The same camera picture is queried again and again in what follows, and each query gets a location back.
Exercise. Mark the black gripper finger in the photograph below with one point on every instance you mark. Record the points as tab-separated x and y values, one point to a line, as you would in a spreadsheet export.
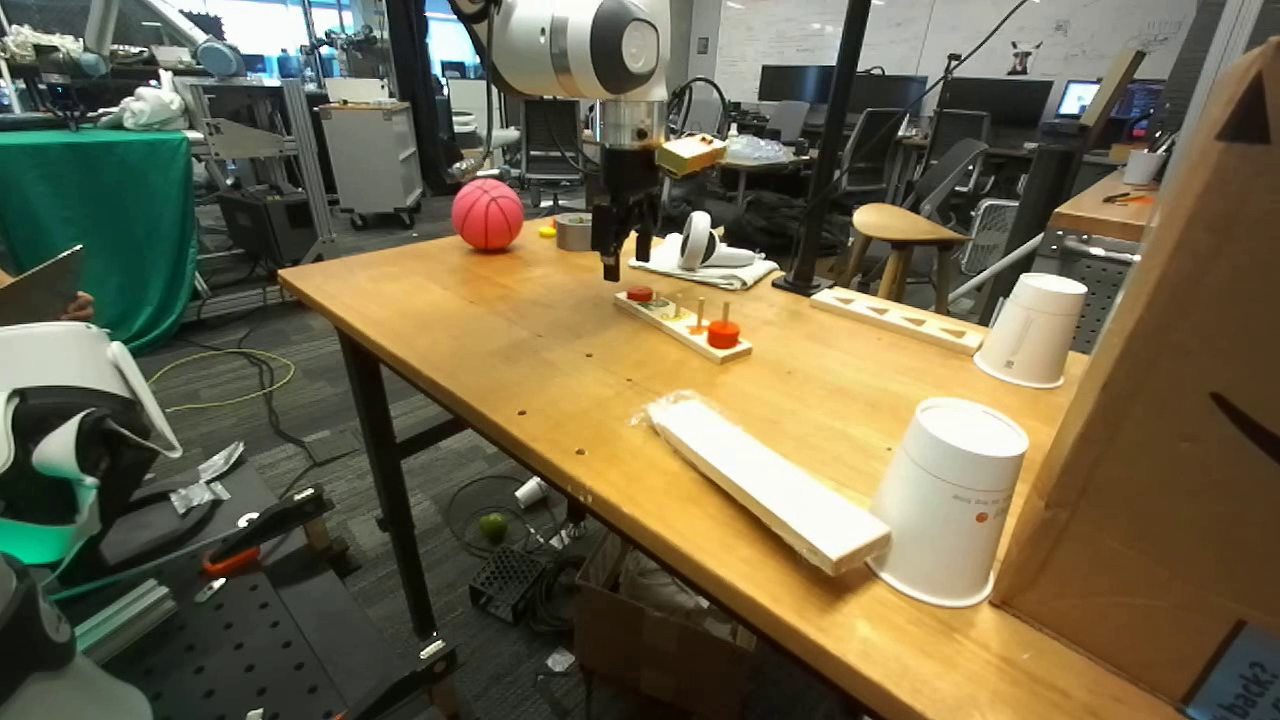
612	259
642	244

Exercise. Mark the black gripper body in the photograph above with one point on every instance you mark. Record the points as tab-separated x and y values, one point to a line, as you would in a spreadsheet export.
620	192

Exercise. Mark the wooden peg rack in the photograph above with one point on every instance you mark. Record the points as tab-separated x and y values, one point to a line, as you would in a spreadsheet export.
685	323

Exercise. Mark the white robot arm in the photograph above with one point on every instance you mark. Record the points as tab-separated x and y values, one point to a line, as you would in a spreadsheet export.
609	55

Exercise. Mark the grey tape roll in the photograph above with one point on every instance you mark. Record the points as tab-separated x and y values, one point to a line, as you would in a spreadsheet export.
574	233

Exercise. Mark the white cloth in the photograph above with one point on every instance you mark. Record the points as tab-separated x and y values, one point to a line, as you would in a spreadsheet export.
727	279

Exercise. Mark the pink ball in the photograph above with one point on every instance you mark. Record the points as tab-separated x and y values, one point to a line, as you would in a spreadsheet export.
486	214

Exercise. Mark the wooden table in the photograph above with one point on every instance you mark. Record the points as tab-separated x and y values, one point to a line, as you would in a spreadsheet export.
536	359

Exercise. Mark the wooden stool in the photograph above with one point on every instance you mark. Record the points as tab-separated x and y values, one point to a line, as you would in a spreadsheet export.
901	233

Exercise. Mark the white wooden block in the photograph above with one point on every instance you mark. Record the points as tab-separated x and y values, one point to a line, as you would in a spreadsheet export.
797	506

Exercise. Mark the white paper cup near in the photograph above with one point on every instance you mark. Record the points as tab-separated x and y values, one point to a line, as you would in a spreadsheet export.
946	499

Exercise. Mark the white paper cup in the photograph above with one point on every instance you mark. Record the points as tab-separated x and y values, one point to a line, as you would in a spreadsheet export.
1035	328
946	499

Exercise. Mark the white paper cup far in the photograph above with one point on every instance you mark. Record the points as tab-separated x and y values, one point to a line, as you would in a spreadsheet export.
1035	328

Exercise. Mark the green cloth table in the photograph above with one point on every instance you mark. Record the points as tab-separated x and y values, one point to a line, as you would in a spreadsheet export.
127	198

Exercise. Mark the white VR headset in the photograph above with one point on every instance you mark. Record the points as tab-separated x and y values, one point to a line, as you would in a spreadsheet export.
77	433

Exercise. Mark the black camera stand pole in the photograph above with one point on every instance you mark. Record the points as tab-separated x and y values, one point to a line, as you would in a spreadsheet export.
801	272

